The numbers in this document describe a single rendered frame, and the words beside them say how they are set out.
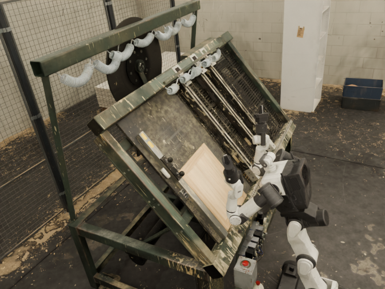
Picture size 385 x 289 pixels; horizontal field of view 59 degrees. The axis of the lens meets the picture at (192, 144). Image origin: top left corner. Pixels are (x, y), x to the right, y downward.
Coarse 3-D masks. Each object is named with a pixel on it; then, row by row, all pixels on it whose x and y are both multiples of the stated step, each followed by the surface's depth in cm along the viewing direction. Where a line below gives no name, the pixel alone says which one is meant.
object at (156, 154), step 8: (136, 136) 231; (144, 144) 231; (152, 152) 231; (160, 152) 235; (160, 160) 232; (176, 184) 236; (184, 184) 237; (192, 192) 238; (192, 200) 237; (200, 200) 240; (200, 208) 238; (208, 216) 238; (216, 224) 240; (224, 232) 242
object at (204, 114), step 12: (192, 72) 274; (180, 84) 279; (192, 96) 281; (204, 108) 285; (204, 120) 287; (216, 120) 288; (216, 132) 287; (228, 144) 288; (240, 156) 288; (252, 180) 295
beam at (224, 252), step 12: (288, 132) 369; (276, 144) 341; (252, 192) 281; (252, 216) 268; (240, 228) 253; (228, 240) 239; (240, 240) 247; (216, 252) 231; (228, 252) 234; (216, 264) 223; (228, 264) 230; (216, 276) 226
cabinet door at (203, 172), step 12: (204, 144) 272; (192, 156) 258; (204, 156) 267; (192, 168) 252; (204, 168) 261; (216, 168) 270; (192, 180) 247; (204, 180) 255; (216, 180) 264; (204, 192) 249; (216, 192) 258; (216, 204) 252; (240, 204) 270; (216, 216) 246; (228, 228) 249
